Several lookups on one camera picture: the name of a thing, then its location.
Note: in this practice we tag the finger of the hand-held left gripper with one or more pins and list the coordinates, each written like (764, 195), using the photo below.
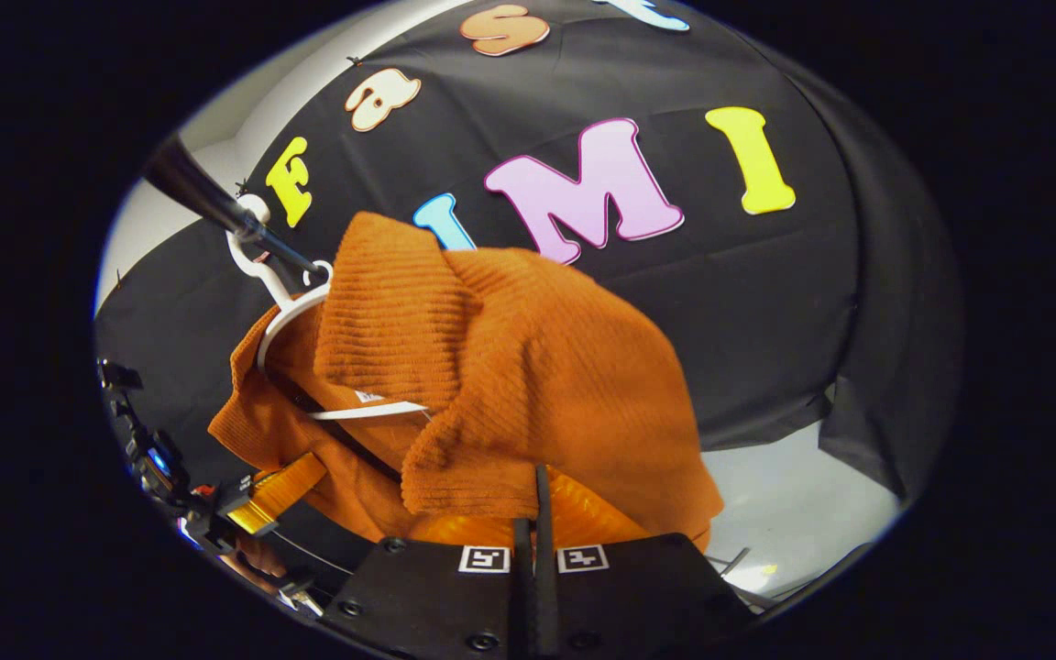
(280, 490)

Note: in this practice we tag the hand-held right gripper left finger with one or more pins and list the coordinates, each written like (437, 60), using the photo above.
(522, 596)

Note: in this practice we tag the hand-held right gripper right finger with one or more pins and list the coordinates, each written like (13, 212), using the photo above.
(546, 587)

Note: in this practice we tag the white clothes hanger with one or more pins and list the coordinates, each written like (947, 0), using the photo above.
(285, 316)

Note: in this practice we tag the black clothes rack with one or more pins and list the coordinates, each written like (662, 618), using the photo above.
(207, 197)

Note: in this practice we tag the black backdrop cloth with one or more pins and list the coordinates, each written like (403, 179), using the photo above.
(720, 321)

